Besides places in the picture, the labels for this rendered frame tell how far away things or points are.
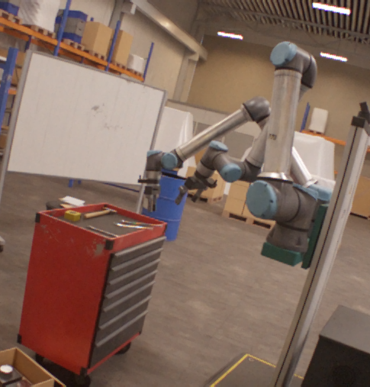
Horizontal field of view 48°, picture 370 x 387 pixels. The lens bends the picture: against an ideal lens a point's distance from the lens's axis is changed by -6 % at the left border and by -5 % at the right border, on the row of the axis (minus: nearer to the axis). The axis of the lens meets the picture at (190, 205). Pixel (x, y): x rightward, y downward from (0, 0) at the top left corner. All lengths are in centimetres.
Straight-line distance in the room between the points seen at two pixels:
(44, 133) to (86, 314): 266
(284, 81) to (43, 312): 168
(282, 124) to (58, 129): 322
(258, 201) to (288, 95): 45
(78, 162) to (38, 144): 53
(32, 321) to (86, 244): 60
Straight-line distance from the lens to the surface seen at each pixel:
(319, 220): 200
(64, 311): 237
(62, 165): 477
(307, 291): 206
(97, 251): 217
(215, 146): 204
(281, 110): 180
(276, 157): 177
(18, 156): 452
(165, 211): 606
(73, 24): 1266
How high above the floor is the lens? 152
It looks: 9 degrees down
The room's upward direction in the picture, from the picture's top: 14 degrees clockwise
